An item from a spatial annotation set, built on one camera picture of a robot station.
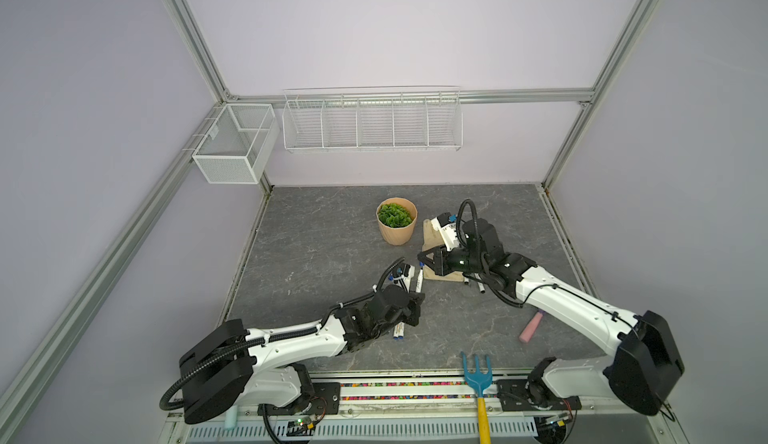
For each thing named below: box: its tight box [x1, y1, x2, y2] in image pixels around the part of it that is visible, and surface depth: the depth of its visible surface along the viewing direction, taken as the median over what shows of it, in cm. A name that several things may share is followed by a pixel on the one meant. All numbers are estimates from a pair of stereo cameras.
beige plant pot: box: [376, 197, 418, 246], surface depth 98 cm
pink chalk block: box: [519, 310, 544, 343], surface depth 84 cm
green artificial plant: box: [378, 203, 413, 228], surface depth 98 cm
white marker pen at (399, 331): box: [393, 321, 405, 341], surface depth 85 cm
